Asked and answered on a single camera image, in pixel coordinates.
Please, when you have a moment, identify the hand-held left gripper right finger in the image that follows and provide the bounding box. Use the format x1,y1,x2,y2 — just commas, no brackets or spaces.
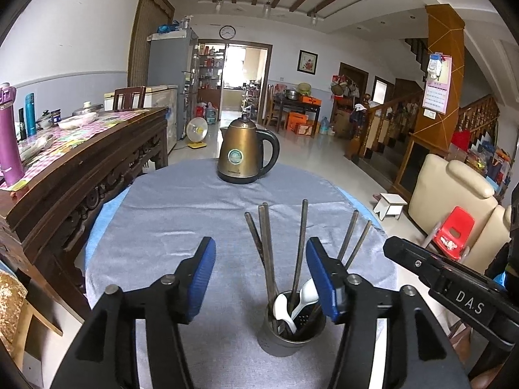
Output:
306,237,473,389

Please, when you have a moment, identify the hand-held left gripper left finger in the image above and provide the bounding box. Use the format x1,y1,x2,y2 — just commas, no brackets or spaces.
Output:
49,236,217,389

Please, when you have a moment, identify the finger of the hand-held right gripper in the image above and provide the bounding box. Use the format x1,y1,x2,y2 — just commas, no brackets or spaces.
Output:
383,236,455,292

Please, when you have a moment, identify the white ceramic spoon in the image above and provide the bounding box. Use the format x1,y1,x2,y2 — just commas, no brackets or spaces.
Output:
273,293,299,334
290,279,320,320

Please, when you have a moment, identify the metal chopstick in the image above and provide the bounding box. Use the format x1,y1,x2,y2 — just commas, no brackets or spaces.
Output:
259,204,280,327
289,199,309,312
244,211,280,329
337,210,360,262
345,219,373,270

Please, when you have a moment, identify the metal utensil holder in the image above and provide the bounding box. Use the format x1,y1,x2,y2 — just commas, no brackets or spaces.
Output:
259,289,327,358

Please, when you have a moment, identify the person's right forearm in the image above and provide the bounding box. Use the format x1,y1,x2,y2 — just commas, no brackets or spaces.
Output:
484,182,519,290

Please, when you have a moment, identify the red plastic child chair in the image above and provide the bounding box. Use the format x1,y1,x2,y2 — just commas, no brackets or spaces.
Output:
424,206,476,263

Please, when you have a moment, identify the small white stool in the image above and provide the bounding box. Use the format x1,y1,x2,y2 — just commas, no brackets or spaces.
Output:
373,193,408,222

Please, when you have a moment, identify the grey tablecloth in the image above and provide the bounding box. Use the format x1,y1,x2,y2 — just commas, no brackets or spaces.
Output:
85,158,398,389

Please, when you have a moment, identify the cream leather sofa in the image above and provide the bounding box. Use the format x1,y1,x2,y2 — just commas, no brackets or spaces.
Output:
407,154,514,253

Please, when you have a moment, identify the blue table cover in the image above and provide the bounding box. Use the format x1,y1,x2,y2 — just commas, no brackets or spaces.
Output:
85,186,388,262

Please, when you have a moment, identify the row of colourful bags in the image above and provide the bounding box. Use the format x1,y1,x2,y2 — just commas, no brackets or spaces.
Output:
450,129,512,196

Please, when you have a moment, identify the gold electric kettle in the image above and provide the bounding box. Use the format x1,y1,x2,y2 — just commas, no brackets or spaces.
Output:
217,114,281,185

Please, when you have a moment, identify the wooden stair railing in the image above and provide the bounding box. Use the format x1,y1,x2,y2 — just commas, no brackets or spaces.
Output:
359,90,431,159

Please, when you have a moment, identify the small white electric fan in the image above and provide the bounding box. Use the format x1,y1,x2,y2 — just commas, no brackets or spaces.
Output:
186,117,210,149

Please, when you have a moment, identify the carved dark wooden sideboard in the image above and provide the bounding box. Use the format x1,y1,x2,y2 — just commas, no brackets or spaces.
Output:
0,107,169,321

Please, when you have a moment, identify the large orange cardboard box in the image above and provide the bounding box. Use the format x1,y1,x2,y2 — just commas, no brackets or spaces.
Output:
287,112,316,137

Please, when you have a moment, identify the white chest freezer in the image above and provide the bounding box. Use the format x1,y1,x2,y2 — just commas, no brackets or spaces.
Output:
103,85,179,154

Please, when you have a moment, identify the dark wooden side table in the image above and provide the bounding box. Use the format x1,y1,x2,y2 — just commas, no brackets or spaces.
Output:
271,96,322,133

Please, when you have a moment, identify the pink checkered table cover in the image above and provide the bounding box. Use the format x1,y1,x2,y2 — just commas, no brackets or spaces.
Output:
0,109,163,190

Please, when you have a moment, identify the dark wooden chair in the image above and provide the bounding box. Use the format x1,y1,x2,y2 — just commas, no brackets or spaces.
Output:
113,86,147,112

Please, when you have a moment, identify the white plate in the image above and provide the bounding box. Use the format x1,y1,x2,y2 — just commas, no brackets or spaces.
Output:
58,113,99,130

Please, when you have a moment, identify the brown wooden pillar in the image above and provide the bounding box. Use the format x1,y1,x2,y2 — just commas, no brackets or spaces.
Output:
413,4,465,148

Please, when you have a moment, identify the metal pot with lid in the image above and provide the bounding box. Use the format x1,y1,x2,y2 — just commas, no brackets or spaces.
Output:
72,101,105,118

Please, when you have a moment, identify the grey refrigerator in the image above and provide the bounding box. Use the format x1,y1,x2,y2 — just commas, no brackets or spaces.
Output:
147,28,199,141

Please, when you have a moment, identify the purple thermos bottle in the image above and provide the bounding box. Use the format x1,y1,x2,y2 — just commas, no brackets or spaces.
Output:
0,83,26,186

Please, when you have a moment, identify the blue thermos bottle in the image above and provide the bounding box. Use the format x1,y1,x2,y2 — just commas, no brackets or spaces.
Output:
25,94,38,137

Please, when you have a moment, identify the brown wooden door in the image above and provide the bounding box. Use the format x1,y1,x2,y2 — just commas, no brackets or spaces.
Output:
127,0,175,88

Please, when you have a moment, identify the pink wall calendar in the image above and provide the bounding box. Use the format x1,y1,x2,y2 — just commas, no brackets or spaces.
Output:
422,52,453,121

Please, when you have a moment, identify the framed wall picture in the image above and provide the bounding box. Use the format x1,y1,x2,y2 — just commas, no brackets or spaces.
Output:
297,50,319,75

